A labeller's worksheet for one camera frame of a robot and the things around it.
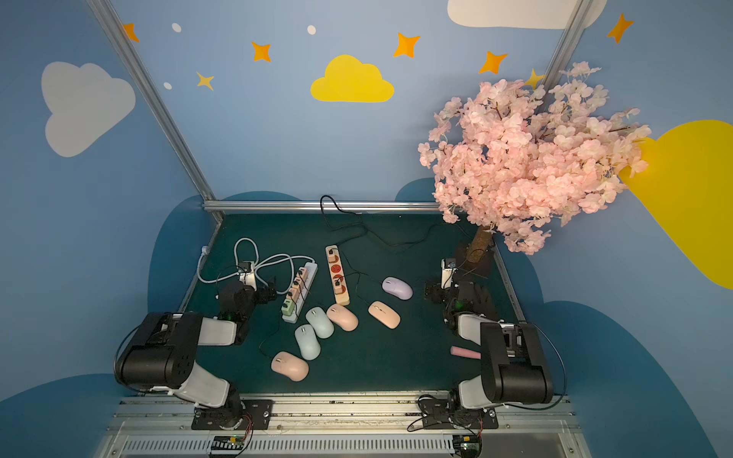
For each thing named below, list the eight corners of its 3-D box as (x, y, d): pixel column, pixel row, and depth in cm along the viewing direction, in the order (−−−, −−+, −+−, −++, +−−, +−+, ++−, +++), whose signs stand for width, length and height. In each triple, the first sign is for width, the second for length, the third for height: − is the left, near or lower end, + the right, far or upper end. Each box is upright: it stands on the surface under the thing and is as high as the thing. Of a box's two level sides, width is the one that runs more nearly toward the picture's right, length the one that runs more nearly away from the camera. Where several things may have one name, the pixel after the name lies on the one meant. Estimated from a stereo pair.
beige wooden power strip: (336, 308, 96) (334, 298, 91) (325, 251, 111) (323, 240, 106) (349, 304, 97) (348, 294, 91) (337, 249, 112) (335, 237, 107)
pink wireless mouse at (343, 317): (324, 317, 94) (323, 314, 92) (335, 303, 97) (334, 300, 95) (351, 335, 90) (351, 332, 88) (362, 320, 93) (361, 317, 91)
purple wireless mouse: (379, 287, 102) (379, 284, 100) (386, 276, 105) (387, 273, 103) (408, 302, 98) (408, 299, 96) (414, 291, 101) (415, 288, 99)
